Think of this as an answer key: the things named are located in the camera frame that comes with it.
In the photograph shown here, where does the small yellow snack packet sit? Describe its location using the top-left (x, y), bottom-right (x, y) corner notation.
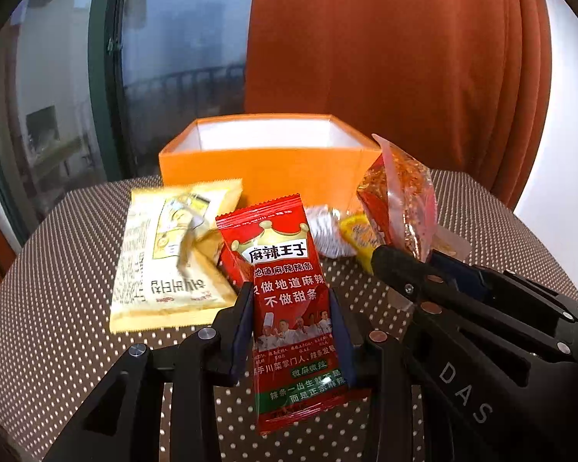
top-left (338, 213), bottom-right (381, 274)

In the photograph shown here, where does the red clear chili snack bag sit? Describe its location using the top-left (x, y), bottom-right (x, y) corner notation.
top-left (357, 135), bottom-right (471, 262)

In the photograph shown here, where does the red spicy strip packet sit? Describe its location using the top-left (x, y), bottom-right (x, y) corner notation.
top-left (216, 194), bottom-right (369, 435)

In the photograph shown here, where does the silver foil snack packet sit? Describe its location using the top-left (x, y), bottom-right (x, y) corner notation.
top-left (305, 204), bottom-right (356, 259)

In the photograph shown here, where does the yellow nut snack bag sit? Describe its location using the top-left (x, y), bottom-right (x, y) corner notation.
top-left (109, 178), bottom-right (242, 334)

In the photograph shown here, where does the brown polka dot tablecloth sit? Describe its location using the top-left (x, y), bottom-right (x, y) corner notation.
top-left (0, 170), bottom-right (578, 461)

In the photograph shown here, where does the orange cardboard box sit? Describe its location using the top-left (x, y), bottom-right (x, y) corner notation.
top-left (158, 114), bottom-right (380, 211)

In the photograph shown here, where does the green window frame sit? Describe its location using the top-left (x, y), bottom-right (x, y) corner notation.
top-left (0, 0), bottom-right (133, 249)

